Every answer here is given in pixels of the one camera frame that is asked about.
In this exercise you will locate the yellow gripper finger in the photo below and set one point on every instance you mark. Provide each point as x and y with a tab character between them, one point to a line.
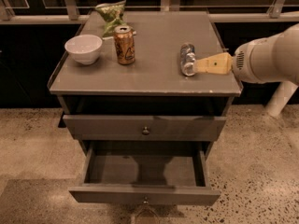
219	64

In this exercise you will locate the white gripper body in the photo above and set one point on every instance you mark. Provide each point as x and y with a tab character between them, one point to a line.
246	63

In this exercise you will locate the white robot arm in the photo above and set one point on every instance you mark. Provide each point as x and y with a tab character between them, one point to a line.
285	61

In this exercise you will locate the grey wooden drawer cabinet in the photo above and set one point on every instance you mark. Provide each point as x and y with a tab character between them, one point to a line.
153	85

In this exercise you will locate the gold soda can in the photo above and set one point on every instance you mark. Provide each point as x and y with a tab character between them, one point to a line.
124	44

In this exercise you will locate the brass upper drawer knob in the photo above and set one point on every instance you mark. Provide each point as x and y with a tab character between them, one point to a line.
146	131

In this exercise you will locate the open grey middle drawer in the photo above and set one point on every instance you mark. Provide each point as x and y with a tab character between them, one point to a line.
125	172

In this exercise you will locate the grey upper drawer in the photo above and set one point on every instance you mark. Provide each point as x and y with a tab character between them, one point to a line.
129	128

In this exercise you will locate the green chip bag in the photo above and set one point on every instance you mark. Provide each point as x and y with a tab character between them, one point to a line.
112	14

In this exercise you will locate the white ceramic bowl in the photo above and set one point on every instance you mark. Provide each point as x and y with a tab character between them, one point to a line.
84	49

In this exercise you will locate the metal window railing frame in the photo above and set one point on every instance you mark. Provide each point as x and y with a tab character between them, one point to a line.
77	11

